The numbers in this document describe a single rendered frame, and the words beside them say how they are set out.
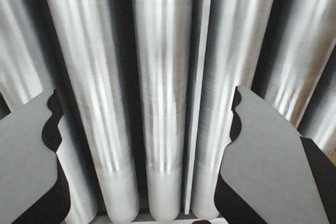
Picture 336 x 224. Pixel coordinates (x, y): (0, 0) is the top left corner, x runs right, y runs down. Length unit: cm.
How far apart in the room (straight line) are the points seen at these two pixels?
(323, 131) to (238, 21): 17
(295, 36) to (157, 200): 25
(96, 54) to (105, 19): 3
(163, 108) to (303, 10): 14
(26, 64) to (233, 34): 17
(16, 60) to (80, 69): 5
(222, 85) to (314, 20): 9
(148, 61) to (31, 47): 10
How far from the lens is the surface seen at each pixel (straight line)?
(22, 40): 20
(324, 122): 28
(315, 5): 20
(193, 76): 20
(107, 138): 22
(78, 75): 19
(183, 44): 17
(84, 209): 34
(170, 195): 29
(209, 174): 27
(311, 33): 21
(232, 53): 18
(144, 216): 37
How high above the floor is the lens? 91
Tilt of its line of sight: 59 degrees down
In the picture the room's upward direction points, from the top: 175 degrees clockwise
